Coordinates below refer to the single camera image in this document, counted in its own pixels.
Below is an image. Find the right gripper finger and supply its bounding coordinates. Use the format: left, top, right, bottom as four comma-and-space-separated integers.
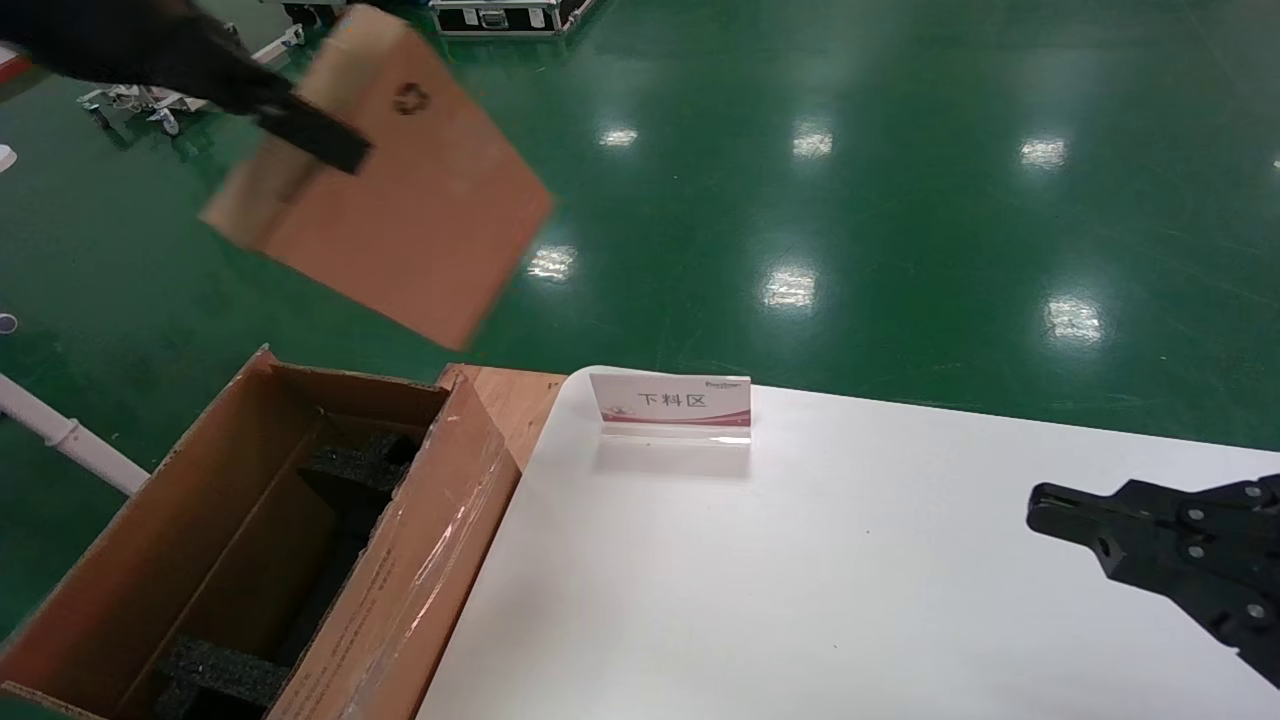
1030, 520, 1280, 691
1027, 476, 1280, 533

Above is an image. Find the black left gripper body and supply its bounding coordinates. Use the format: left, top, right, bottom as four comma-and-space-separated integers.
0, 0, 296, 116

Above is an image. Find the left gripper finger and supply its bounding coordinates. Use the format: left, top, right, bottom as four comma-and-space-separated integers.
255, 92, 373, 176

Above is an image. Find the small cardboard box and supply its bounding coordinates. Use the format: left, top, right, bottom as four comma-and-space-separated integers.
200, 5, 556, 351

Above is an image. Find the large cardboard box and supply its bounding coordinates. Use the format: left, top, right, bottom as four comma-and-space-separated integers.
0, 345, 568, 720

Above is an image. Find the aluminium flight case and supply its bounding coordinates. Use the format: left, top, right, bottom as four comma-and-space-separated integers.
430, 0, 599, 38

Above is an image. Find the black foam insert block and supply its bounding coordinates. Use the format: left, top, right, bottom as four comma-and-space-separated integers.
298, 425, 423, 501
152, 637, 293, 720

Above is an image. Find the white pipe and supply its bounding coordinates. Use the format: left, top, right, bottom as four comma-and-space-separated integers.
0, 375, 151, 498

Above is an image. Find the acrylic table sign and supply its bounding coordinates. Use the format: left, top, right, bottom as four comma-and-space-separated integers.
589, 372, 753, 444

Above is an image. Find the white wheeled stand frame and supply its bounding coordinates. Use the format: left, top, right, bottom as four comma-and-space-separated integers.
78, 25, 306, 137

